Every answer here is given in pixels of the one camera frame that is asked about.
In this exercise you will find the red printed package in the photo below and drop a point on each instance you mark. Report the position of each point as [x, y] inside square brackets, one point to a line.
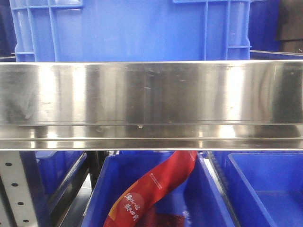
[145, 192]

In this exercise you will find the perforated grey shelf post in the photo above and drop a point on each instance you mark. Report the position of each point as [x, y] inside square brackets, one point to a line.
[17, 190]

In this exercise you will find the blue bin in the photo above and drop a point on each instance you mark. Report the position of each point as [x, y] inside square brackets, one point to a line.
[265, 189]
[197, 200]
[54, 166]

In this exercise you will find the stainless steel shelf rail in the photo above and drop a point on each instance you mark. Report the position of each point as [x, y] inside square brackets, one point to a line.
[198, 105]

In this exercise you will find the blue bin lower left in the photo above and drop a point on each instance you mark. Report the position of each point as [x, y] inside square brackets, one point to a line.
[54, 166]

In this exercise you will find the blue bin lower right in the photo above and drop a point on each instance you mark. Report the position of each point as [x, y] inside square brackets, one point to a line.
[265, 189]

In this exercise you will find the large blue bin upper shelf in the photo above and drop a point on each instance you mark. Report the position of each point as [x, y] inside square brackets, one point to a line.
[131, 30]

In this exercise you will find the blue bin lower middle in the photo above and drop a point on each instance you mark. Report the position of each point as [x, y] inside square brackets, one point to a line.
[197, 200]

